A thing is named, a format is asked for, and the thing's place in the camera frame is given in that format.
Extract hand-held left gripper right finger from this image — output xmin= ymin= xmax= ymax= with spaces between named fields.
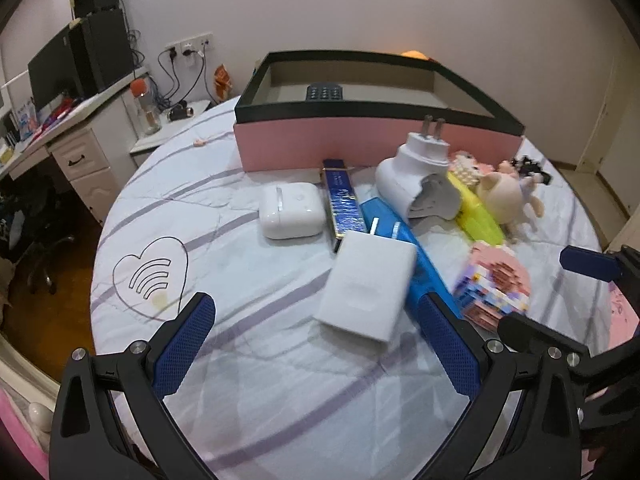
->
xmin=417 ymin=292 xmax=586 ymax=480

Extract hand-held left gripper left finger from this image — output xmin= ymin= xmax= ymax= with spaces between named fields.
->
xmin=48 ymin=291 xmax=217 ymax=480

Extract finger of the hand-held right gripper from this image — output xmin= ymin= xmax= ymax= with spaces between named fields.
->
xmin=497 ymin=314 xmax=640 ymax=396
xmin=559 ymin=245 xmax=640 ymax=286

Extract round pink block toy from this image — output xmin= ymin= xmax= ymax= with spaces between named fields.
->
xmin=452 ymin=240 xmax=532 ymax=330

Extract blue plastic case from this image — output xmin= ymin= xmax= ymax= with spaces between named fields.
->
xmin=360 ymin=196 xmax=466 ymax=321

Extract white rectangular charger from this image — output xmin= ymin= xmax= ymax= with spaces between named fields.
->
xmin=314 ymin=230 xmax=418 ymax=358

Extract yellow plastic case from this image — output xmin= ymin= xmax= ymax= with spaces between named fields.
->
xmin=446 ymin=170 xmax=505 ymax=245

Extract pig doll figure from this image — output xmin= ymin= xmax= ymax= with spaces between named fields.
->
xmin=475 ymin=160 xmax=546 ymax=238

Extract white earbuds case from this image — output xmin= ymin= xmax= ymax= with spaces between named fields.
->
xmin=258 ymin=182 xmax=324 ymax=240

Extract blue and gold slim box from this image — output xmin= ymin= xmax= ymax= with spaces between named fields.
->
xmin=321 ymin=159 xmax=368 ymax=253

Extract white plug adapter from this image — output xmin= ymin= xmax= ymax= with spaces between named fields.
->
xmin=375 ymin=116 xmax=461 ymax=220

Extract pink box with black rim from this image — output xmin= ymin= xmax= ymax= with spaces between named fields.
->
xmin=234 ymin=50 xmax=527 ymax=175

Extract dark remote control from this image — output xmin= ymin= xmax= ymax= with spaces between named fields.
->
xmin=305 ymin=82 xmax=345 ymax=102

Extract pink printed quilt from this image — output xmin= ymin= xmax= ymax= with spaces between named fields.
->
xmin=602 ymin=280 xmax=640 ymax=351

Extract white door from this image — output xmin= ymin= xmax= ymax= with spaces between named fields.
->
xmin=575 ymin=60 xmax=640 ymax=221

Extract black office chair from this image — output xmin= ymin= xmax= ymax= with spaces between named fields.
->
xmin=0 ymin=180 xmax=76 ymax=296

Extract white desk with drawers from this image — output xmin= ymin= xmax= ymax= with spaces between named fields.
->
xmin=0 ymin=67 xmax=151 ymax=226

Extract clear bottle with orange cap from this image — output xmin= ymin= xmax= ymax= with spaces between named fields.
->
xmin=129 ymin=78 xmax=162 ymax=136

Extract orange snack bag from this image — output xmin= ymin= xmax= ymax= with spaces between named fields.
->
xmin=214 ymin=64 xmax=235 ymax=103

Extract black computer tower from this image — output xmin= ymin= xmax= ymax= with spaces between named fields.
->
xmin=75 ymin=7 xmax=136 ymax=96

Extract black computer monitor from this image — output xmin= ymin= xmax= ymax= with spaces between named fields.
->
xmin=27 ymin=25 xmax=86 ymax=111

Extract black power cables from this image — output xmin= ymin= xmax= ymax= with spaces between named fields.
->
xmin=157 ymin=50 xmax=208 ymax=111

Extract white wall socket strip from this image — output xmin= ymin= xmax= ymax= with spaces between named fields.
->
xmin=165 ymin=34 xmax=213 ymax=66

